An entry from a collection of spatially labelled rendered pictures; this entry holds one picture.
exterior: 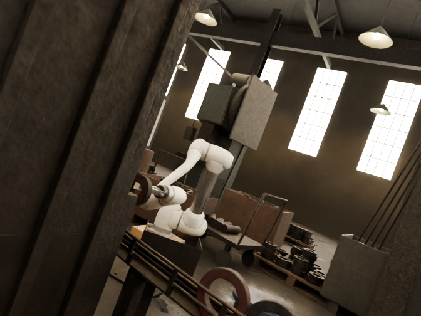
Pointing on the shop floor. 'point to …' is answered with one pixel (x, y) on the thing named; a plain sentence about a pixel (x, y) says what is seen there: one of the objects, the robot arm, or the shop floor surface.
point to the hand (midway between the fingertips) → (140, 186)
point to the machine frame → (76, 139)
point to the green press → (229, 126)
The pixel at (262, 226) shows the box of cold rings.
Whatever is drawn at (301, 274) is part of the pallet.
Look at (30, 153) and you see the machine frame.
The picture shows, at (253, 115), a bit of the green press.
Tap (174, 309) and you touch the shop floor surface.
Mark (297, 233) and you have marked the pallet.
